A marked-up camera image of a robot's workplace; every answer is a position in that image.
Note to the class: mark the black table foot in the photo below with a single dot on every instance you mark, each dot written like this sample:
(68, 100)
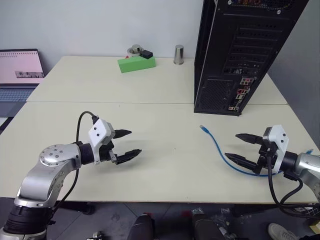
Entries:
(80, 207)

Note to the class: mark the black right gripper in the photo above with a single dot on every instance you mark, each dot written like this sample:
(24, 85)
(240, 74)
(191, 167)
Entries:
(263, 160)

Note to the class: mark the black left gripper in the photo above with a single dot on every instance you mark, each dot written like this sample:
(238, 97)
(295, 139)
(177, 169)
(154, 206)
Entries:
(106, 153)

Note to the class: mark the black computer tower case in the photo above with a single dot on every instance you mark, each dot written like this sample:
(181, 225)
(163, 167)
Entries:
(217, 50)

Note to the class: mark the yellow box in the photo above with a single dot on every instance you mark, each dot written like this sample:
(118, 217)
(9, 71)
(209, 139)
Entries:
(315, 228)

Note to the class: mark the laptop with pink screen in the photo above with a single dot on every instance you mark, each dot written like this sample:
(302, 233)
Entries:
(17, 67)

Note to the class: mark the white shoe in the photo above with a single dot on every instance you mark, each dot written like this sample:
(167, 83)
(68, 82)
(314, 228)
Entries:
(281, 232)

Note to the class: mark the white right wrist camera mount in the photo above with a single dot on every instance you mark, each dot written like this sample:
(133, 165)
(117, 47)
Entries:
(278, 136)

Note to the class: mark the white tape roll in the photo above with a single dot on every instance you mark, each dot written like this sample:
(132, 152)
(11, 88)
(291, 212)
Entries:
(130, 53)

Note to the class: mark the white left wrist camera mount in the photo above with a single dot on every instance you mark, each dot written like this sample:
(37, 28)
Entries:
(98, 131)

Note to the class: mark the dark rounded shape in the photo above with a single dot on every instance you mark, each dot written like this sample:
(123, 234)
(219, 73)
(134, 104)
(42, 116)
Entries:
(206, 227)
(142, 227)

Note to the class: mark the green rectangular box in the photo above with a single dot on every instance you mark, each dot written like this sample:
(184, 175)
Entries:
(136, 65)

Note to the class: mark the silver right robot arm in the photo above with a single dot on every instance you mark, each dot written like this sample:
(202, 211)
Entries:
(307, 165)

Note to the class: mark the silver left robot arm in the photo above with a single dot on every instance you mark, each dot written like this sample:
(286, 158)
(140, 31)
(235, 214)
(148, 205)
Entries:
(50, 172)

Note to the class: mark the silver metal cup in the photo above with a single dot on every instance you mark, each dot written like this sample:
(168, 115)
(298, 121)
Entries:
(178, 55)

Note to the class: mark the small black box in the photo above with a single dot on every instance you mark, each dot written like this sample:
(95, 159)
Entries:
(146, 54)

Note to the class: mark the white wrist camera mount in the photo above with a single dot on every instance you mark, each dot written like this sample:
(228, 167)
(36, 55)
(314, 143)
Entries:
(278, 136)
(98, 131)

